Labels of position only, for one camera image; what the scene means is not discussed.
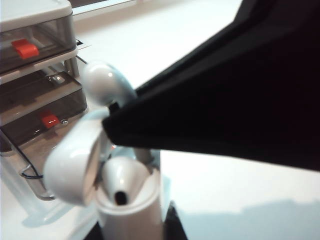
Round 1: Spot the white earphone charging case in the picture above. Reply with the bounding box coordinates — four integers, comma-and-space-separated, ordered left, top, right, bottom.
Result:
42, 109, 165, 240

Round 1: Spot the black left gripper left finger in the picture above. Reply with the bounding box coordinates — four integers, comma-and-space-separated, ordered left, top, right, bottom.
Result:
83, 218, 103, 240

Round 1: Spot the white wireless earbud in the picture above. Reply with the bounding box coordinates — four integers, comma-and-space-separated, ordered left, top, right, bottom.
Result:
101, 158, 149, 206
81, 60, 138, 114

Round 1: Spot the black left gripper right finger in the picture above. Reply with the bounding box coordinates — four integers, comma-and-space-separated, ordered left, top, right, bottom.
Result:
163, 199, 188, 240

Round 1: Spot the smoky drawer with red handle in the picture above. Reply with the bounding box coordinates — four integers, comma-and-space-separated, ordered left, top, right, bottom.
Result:
0, 72, 88, 201
0, 21, 76, 75
0, 88, 88, 157

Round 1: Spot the small three-drawer storage cabinet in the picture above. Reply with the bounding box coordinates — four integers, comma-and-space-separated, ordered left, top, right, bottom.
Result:
0, 0, 89, 158

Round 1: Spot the brown fabric desk partition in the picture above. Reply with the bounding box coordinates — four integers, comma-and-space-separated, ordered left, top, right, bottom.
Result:
70, 0, 111, 8

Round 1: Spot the table cable hatch cover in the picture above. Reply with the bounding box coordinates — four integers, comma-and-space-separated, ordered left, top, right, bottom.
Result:
74, 38, 93, 51

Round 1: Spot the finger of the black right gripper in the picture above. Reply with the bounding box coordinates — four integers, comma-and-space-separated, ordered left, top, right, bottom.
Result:
136, 0, 320, 97
102, 14, 320, 172

